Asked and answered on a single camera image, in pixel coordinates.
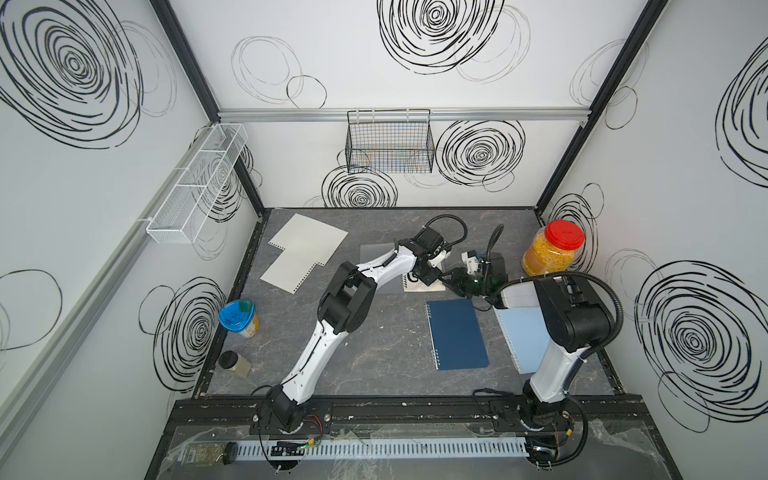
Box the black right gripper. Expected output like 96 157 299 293
437 268 489 299

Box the frosted cover white notebook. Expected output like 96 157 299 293
357 243 446 294

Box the light blue spiral notebook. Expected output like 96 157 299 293
494 307 550 375

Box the dark blue spiral notebook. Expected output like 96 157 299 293
426 299 490 371

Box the torn lined paper page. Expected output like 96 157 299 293
269 214 348 266

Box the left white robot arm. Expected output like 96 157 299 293
266 226 453 431

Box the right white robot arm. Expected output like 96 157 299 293
439 258 624 428

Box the cornflakes jar with red lid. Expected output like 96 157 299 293
521 220 586 276

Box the blue lid snack cup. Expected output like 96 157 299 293
218 299 259 338

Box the small black cap bottle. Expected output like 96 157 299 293
217 350 251 378

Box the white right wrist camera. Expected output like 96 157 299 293
461 250 483 275

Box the black wire basket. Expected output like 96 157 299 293
344 120 436 174

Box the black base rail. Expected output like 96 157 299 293
165 393 648 433

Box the aluminium wall rail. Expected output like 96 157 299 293
218 107 591 123

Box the white slotted cable duct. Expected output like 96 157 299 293
235 437 529 461

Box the white mesh wall shelf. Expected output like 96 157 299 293
146 123 247 245

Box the black corner frame post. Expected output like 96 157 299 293
534 0 668 214

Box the left black frame post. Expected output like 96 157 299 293
149 0 266 217

